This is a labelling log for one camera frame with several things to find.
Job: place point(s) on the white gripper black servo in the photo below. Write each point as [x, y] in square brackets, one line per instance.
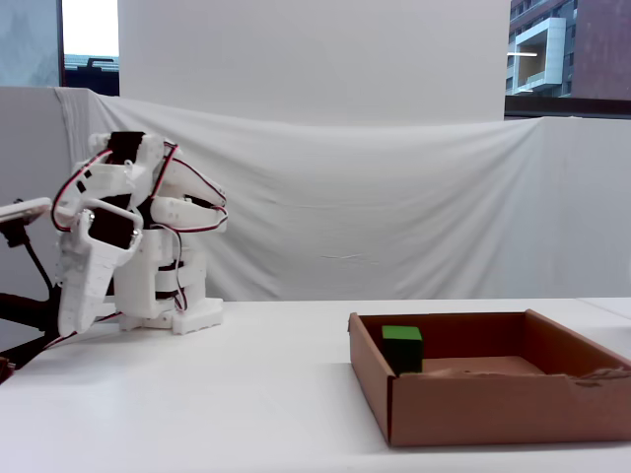
[85, 268]

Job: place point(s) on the green cube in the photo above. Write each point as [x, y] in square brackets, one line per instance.
[401, 345]

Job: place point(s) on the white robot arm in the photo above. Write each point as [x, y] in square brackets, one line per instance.
[182, 214]

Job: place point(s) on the brown cardboard box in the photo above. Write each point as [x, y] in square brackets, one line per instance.
[493, 414]

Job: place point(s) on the controller board gold connectors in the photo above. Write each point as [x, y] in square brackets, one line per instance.
[5, 372]

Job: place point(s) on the white draped cloth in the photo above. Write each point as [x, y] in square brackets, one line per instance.
[370, 207]

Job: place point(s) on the brick building outside window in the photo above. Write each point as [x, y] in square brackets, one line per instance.
[601, 49]

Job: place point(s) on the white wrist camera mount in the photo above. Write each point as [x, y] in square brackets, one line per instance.
[24, 209]

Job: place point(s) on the glass window dark frame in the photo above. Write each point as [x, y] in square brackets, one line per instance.
[29, 39]

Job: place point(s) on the dark window sill frame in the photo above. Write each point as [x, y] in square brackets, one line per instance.
[567, 107]

